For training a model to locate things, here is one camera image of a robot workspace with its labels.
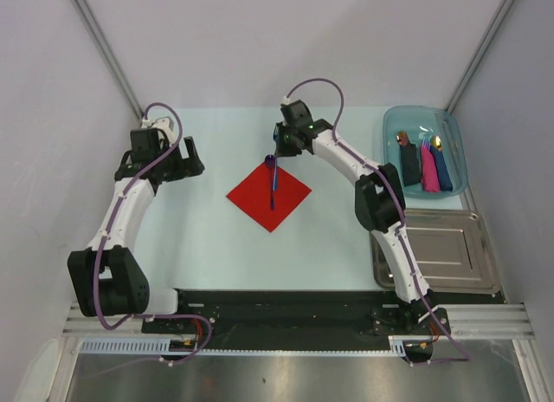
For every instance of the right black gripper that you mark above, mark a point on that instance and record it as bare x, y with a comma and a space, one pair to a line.
282, 150

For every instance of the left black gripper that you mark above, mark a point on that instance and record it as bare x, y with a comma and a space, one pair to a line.
186, 167

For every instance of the purple metal spoon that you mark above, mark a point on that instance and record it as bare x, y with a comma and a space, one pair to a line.
269, 163

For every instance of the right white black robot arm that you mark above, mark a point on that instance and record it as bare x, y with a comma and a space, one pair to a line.
379, 203

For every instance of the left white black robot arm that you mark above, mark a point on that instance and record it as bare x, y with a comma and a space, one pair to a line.
106, 277

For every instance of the black rolled napkin bundle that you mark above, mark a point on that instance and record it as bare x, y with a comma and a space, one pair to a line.
410, 163

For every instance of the pink rolled napkin bundle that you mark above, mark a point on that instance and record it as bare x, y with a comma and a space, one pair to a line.
430, 182

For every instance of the navy rolled napkin bundle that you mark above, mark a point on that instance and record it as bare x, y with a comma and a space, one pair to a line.
445, 182

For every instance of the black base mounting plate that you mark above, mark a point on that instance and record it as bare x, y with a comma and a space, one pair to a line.
298, 321

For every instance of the stainless steel tray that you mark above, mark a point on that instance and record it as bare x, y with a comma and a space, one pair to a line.
451, 250

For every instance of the white slotted cable duct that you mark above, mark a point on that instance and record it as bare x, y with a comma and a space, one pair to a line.
170, 347

